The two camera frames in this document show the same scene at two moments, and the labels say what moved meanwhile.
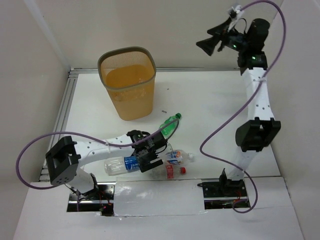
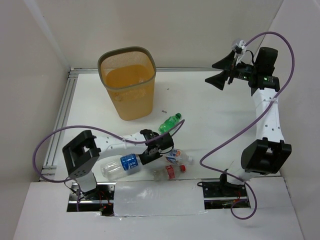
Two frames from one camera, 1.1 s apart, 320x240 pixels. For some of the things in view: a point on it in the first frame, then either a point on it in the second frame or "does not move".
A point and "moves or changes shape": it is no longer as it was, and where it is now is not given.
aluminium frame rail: (68, 88) does not move
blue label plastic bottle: (120, 165) moves or changes shape
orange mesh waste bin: (129, 74) does not move
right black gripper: (208, 45) -> (218, 80)
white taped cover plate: (161, 197) does not move
